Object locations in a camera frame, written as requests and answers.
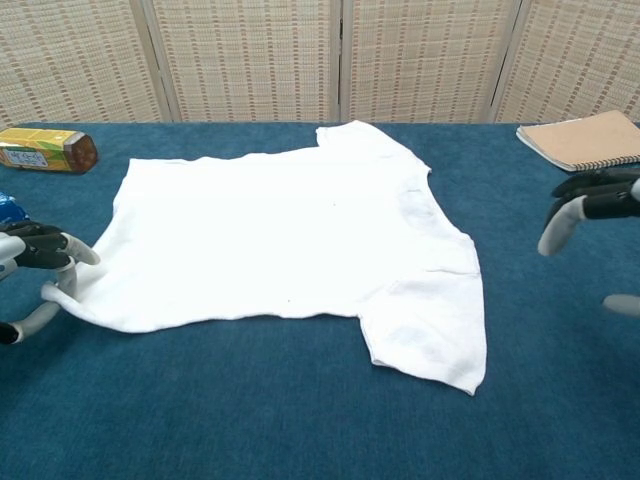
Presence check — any woven folding screen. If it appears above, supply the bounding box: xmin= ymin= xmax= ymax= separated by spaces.
xmin=0 ymin=0 xmax=640 ymax=131

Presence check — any yellow label tea bottle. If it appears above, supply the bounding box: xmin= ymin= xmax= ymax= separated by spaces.
xmin=0 ymin=127 xmax=100 ymax=176

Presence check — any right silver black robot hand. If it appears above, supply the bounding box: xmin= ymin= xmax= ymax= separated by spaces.
xmin=537 ymin=168 xmax=640 ymax=317

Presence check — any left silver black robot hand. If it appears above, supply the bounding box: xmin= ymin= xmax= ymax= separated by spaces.
xmin=0 ymin=222 xmax=101 ymax=346

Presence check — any brown spiral notebook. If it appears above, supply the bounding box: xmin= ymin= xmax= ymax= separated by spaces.
xmin=515 ymin=109 xmax=640 ymax=174

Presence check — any white T-shirt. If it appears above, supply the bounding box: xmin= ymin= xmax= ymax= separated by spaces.
xmin=40 ymin=119 xmax=489 ymax=398

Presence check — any pink blue cookie package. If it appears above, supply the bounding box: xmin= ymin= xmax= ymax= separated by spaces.
xmin=0 ymin=191 xmax=29 ymax=224

